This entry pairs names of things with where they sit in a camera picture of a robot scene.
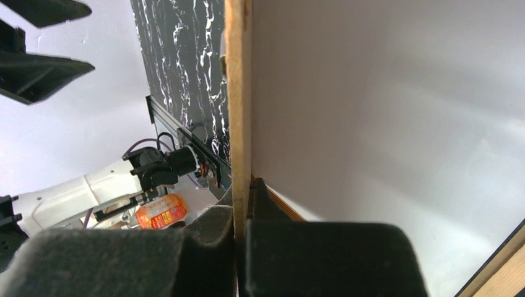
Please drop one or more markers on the brown backing board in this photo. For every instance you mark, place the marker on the brown backing board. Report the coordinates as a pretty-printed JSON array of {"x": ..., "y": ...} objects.
[{"x": 238, "y": 42}]

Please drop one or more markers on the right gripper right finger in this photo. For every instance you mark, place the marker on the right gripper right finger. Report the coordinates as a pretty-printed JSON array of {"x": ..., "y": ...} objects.
[{"x": 284, "y": 257}]

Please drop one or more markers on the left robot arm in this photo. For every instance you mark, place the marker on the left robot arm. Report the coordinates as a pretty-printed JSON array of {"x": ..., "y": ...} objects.
[{"x": 138, "y": 172}]

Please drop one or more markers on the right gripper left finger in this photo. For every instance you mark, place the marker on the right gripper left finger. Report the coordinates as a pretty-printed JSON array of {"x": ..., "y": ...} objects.
[{"x": 195, "y": 260}]

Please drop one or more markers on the wooden picture frame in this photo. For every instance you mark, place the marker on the wooden picture frame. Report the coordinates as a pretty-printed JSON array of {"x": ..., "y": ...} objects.
[{"x": 502, "y": 273}]

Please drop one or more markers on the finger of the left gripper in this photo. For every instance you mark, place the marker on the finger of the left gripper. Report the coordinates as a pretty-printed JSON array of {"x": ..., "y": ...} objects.
[
  {"x": 32, "y": 78},
  {"x": 45, "y": 13}
]

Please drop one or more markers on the orange packet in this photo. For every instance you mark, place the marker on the orange packet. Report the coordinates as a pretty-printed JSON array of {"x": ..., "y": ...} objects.
[{"x": 162, "y": 212}]

